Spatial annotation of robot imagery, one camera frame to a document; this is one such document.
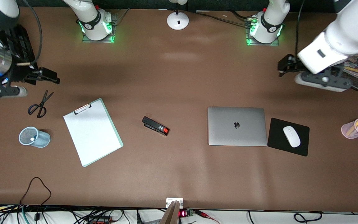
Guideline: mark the white paper sheet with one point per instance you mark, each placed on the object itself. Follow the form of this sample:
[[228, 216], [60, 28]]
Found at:
[[95, 140]]

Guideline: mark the yellow highlighter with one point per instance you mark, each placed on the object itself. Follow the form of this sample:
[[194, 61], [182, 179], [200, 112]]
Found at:
[[354, 126]]

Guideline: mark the black orange connector block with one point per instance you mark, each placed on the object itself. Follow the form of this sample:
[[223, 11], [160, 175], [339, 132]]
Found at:
[[99, 220]]

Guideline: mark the black scissors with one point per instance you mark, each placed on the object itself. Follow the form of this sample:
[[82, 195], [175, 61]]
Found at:
[[40, 105]]

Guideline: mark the yellow pen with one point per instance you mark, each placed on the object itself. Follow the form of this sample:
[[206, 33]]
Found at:
[[354, 69]]

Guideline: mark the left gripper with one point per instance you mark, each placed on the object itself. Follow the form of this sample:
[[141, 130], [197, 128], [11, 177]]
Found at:
[[288, 65]]

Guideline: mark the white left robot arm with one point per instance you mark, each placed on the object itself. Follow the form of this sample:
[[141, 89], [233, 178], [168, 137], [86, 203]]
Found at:
[[356, 28]]

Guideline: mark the blue mesh pen cup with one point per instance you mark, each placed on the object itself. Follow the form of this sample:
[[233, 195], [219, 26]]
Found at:
[[40, 140]]

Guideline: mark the white computer mouse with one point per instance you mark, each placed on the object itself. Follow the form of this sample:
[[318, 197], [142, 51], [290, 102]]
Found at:
[[291, 136]]

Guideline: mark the circuit board red display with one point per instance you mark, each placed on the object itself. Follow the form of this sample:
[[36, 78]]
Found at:
[[186, 213]]

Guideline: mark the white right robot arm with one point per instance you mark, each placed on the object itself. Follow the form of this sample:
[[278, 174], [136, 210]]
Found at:
[[93, 21]]

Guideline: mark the black mouse pad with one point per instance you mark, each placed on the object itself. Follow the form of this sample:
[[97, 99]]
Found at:
[[278, 143]]

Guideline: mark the pink pen cup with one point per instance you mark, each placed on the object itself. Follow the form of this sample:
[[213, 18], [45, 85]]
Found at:
[[350, 132]]

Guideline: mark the aluminium camera mount post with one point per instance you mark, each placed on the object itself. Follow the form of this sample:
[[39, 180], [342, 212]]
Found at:
[[170, 213]]

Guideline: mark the black stapler orange tip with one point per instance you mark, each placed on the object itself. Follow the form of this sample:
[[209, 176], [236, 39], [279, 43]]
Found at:
[[154, 125]]

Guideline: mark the silver laptop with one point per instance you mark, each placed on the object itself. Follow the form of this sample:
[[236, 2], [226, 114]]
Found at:
[[236, 126]]

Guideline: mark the teal clipboard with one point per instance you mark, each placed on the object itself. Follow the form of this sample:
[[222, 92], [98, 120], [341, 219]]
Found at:
[[117, 137]]

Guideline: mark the black stacked paper tray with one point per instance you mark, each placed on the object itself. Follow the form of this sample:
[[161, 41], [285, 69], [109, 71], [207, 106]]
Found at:
[[20, 43]]

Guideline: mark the clear arm base plate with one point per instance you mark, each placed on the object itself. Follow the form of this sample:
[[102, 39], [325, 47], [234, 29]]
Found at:
[[118, 18], [250, 42]]

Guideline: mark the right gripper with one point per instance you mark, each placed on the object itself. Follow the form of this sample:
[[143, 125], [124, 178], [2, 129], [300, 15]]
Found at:
[[20, 71]]

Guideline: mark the white round lamp base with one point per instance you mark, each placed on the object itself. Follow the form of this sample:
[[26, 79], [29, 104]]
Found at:
[[177, 21]]

